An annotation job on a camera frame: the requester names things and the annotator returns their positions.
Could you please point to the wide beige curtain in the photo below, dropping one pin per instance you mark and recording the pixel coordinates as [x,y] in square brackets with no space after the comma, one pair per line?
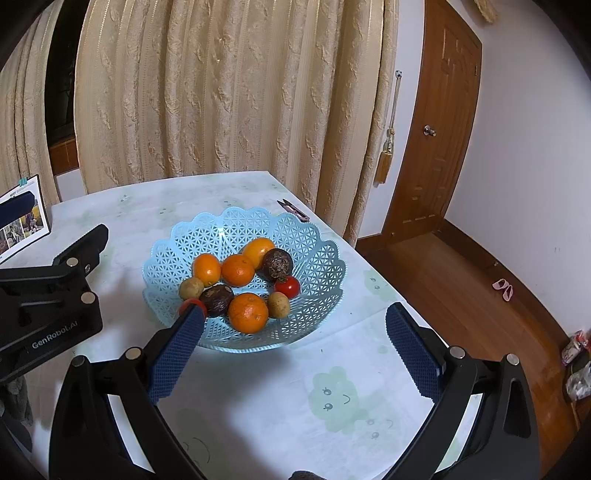
[231,92]

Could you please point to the photo collage board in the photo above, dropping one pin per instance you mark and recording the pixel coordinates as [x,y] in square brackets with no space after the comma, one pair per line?
[27,230]

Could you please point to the small golden kiwi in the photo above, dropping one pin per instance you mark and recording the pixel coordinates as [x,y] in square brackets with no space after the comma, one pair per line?
[191,287]
[278,304]

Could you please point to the black thread scissors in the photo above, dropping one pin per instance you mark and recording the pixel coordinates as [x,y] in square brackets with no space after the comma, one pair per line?
[293,208]

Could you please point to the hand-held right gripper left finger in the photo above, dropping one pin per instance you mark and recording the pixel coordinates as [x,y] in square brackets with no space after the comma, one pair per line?
[178,355]

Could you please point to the dark window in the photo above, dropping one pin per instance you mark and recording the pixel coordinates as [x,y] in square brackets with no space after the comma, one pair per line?
[60,69]

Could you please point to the pink slipper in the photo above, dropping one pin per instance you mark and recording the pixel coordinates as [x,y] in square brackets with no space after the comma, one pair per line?
[508,293]
[498,284]

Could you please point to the red cherry tomato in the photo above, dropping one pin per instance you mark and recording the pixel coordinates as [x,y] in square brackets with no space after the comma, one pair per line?
[288,287]
[190,303]

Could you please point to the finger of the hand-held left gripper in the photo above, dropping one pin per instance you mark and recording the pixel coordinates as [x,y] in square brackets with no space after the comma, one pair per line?
[81,251]
[18,207]

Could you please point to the brown wooden door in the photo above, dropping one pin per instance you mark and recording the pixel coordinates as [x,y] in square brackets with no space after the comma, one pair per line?
[434,124]

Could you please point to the pink plastic bag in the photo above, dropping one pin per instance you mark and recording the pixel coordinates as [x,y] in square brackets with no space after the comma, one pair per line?
[575,346]

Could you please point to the large orange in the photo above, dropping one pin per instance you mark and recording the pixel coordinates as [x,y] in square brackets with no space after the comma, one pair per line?
[248,313]

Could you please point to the clear plastic bag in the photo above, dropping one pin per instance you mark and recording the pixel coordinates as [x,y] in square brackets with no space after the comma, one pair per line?
[579,383]

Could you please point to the wooden window sill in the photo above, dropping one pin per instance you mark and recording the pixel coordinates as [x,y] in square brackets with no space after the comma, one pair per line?
[64,157]

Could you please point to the light blue plastic basket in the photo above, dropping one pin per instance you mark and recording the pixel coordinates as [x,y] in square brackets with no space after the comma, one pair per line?
[300,258]

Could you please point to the dark brown passion fruit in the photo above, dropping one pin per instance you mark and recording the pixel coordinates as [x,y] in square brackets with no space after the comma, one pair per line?
[217,300]
[278,263]

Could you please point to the beige curtain tassel tieback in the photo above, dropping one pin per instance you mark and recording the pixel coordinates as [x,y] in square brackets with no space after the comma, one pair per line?
[383,161]

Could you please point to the tan straw hanging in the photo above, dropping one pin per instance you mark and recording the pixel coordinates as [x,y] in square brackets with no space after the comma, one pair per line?
[487,9]

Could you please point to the narrow beige curtain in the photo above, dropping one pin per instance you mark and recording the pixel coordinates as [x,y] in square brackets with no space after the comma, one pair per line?
[23,115]

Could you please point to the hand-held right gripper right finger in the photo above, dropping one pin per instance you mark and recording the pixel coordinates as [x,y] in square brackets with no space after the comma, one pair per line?
[413,355]

